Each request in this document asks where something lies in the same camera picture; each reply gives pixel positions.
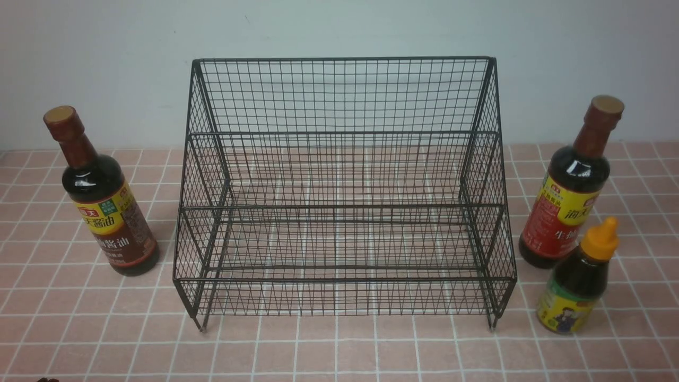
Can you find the soy sauce bottle brown label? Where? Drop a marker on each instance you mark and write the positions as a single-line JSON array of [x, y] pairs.
[[102, 196]]

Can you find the soy sauce bottle red label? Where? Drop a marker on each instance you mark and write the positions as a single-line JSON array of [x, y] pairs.
[[574, 179]]

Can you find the small bottle orange cap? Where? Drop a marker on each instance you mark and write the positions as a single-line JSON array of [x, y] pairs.
[[578, 281]]

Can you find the black wire shelf rack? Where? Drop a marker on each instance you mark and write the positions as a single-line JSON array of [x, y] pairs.
[[344, 186]]

